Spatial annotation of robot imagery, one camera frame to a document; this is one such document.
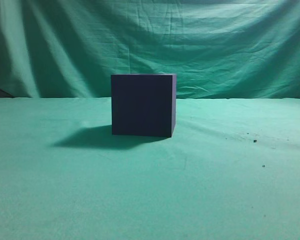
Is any green cloth backdrop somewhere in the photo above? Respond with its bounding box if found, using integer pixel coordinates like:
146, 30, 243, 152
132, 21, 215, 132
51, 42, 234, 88
0, 0, 300, 240

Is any dark blue cube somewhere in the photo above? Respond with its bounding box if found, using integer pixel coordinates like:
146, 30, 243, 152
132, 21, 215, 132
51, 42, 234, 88
110, 74, 177, 138

